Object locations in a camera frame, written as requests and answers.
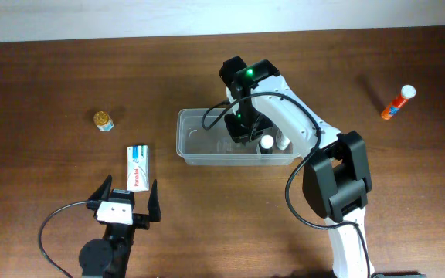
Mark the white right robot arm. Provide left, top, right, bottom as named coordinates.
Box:
left=200, top=56, right=375, bottom=277

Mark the clear plastic container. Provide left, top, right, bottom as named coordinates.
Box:
left=176, top=108, right=300, bottom=166

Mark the dark bottle white cap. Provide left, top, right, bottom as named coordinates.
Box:
left=259, top=134, right=274, bottom=154

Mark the white Panadol medicine box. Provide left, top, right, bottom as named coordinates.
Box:
left=127, top=144, right=150, bottom=192

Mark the small gold-lid balm jar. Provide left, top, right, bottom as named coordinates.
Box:
left=93, top=111, right=114, bottom=132

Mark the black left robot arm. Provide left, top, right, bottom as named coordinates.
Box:
left=79, top=175, right=134, bottom=278

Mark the white spray bottle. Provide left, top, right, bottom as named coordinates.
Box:
left=276, top=130, right=290, bottom=151

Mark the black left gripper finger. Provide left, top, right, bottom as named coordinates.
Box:
left=133, top=179, right=161, bottom=229
left=87, top=175, right=112, bottom=211

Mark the orange tube white cap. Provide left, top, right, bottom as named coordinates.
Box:
left=380, top=85, right=416, bottom=120

